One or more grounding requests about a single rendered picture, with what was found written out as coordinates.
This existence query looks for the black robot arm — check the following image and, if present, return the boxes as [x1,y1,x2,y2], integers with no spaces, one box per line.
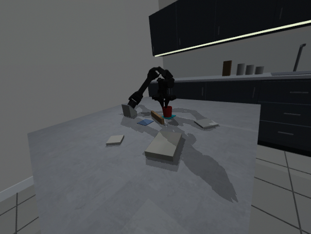
[128,66,175,109]

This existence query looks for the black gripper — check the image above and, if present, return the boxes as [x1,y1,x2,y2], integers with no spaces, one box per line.
[158,88,176,108]

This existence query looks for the grey flat square panel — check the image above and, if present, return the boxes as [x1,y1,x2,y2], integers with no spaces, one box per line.
[194,118,219,128]

